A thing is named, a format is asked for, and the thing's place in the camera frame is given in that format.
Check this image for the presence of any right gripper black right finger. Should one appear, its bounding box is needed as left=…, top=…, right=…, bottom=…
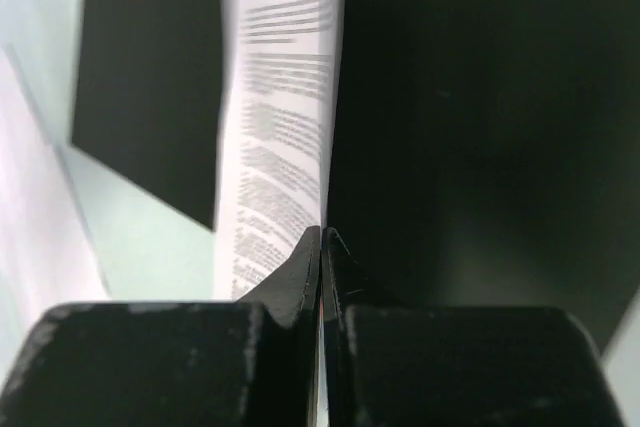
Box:
left=321, top=228, right=623, bottom=427

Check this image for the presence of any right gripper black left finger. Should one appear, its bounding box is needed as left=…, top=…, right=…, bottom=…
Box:
left=1, top=227, right=321, bottom=426

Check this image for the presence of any white paper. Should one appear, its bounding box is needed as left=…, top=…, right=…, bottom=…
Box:
left=0, top=46, right=111, bottom=343

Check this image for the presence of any red and black file folder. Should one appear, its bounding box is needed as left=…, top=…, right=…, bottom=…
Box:
left=72, top=0, right=639, bottom=348

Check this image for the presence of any printed text paper sheet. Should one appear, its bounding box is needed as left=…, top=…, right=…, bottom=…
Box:
left=213, top=0, right=343, bottom=300

